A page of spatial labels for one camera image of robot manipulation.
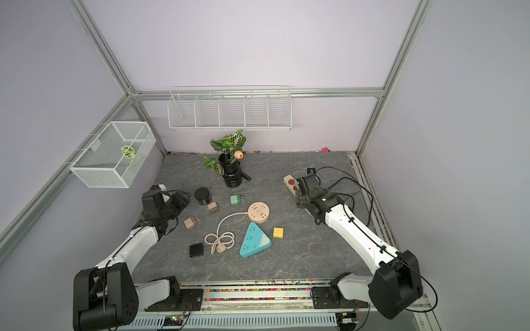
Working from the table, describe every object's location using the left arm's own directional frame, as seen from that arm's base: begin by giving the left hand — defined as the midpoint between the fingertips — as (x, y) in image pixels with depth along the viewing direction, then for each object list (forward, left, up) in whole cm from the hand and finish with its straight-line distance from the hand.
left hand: (189, 196), depth 87 cm
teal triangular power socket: (-18, -27, -10) cm, 34 cm away
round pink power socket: (-4, -29, -10) cm, 31 cm away
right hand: (-5, -51, +4) cm, 51 cm away
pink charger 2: (+1, -7, -11) cm, 13 cm away
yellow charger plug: (-15, -37, -10) cm, 41 cm away
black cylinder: (+6, -3, -9) cm, 11 cm away
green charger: (+4, -18, -11) cm, 22 cm away
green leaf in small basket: (+12, +21, +17) cm, 29 cm away
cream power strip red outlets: (+12, -46, -11) cm, 48 cm away
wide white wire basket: (+39, -18, +17) cm, 46 cm away
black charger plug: (-19, -2, -12) cm, 23 cm away
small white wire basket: (+11, +27, +15) cm, 33 cm away
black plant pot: (+14, -17, -6) cm, 23 cm away
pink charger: (-7, +1, -11) cm, 13 cm away
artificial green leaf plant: (+15, -19, +14) cm, 28 cm away
